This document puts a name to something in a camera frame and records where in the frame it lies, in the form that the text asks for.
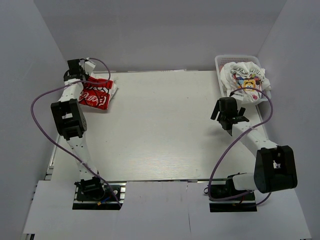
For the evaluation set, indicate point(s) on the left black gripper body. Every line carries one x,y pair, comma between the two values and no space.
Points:
83,73

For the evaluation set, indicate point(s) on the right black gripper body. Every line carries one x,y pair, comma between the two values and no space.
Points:
216,111

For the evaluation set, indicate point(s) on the white t-shirt red print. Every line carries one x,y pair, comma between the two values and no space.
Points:
88,99

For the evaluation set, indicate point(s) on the white t-shirt colourful cartoon print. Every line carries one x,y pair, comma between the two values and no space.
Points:
248,77

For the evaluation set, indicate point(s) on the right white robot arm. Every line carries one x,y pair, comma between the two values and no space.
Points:
274,168

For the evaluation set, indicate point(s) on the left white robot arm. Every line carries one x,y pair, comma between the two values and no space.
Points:
71,124

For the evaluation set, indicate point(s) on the folded Charlie Brown t-shirt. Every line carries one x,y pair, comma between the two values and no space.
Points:
102,91

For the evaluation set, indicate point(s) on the white plastic basket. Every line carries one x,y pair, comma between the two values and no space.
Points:
221,60

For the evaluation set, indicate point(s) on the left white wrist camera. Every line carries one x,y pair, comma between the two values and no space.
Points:
88,66

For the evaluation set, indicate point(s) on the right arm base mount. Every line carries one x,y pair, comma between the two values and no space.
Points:
229,200

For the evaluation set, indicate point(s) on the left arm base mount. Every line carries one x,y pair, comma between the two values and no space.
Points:
104,201

